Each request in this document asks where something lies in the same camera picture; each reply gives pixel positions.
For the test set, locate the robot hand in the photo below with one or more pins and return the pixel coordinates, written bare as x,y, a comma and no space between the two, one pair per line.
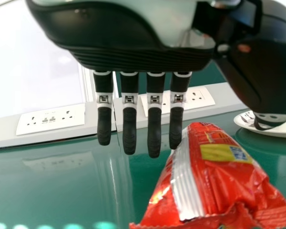
133,35

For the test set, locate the plate with brown leaf pattern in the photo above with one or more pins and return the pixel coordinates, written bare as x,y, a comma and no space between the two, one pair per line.
276,132

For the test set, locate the grey socket trunking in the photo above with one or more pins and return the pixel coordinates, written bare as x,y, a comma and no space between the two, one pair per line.
228,100
4,140

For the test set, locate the red biscuit packet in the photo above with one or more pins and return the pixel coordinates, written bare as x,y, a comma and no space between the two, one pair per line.
217,179

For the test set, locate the white power socket plate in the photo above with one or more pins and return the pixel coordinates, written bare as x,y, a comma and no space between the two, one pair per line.
62,124
200,97

